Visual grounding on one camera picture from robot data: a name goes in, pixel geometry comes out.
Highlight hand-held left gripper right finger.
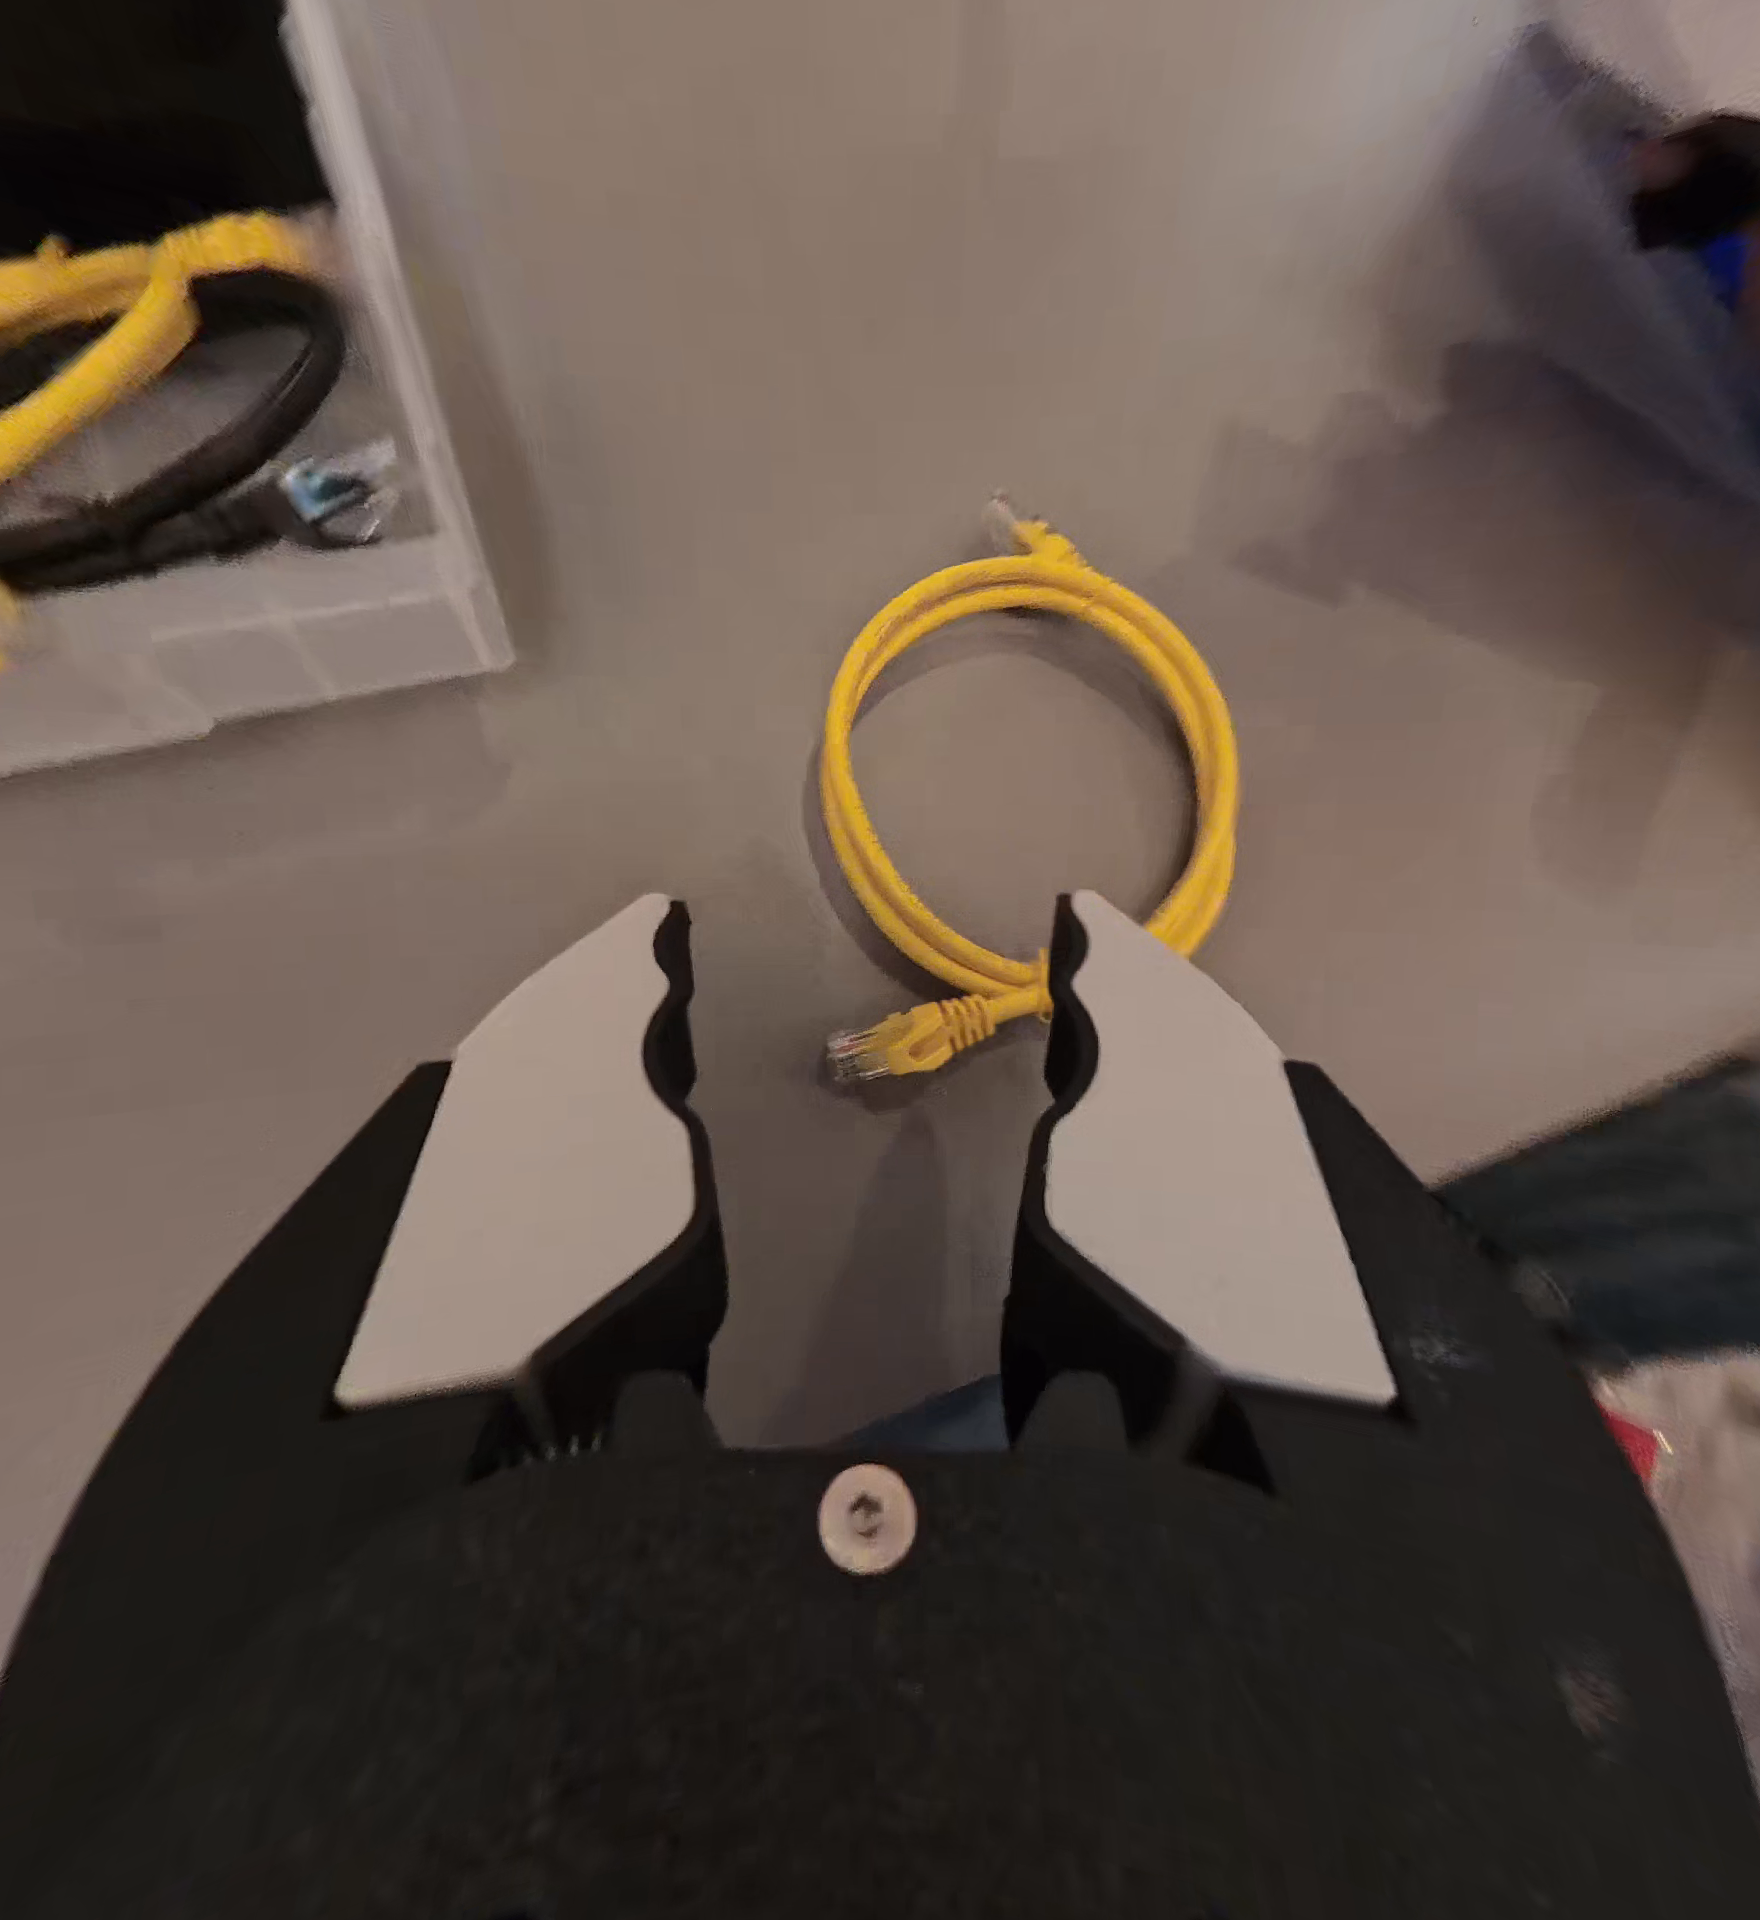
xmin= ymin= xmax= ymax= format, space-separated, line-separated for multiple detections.
xmin=1004 ymin=888 xmax=1400 ymax=1479

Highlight black ethernet cord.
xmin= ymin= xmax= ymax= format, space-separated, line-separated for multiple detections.
xmin=0 ymin=274 xmax=400 ymax=589

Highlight person's leg in jeans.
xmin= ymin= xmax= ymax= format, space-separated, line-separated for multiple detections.
xmin=1433 ymin=1065 xmax=1760 ymax=1367

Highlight white and red cloth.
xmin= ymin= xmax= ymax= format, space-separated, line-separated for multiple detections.
xmin=1590 ymin=1350 xmax=1760 ymax=1920

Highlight yellow ethernet cord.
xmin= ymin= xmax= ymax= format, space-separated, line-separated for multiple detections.
xmin=819 ymin=492 xmax=1241 ymax=1094
xmin=0 ymin=213 xmax=328 ymax=688

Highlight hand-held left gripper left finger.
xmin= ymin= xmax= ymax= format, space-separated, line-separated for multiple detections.
xmin=333 ymin=890 xmax=731 ymax=1479

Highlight blurred dark and blue object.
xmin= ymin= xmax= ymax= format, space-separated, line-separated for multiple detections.
xmin=1433 ymin=28 xmax=1760 ymax=675

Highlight clear plastic storage bin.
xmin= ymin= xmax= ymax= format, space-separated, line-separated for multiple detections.
xmin=0 ymin=0 xmax=517 ymax=791

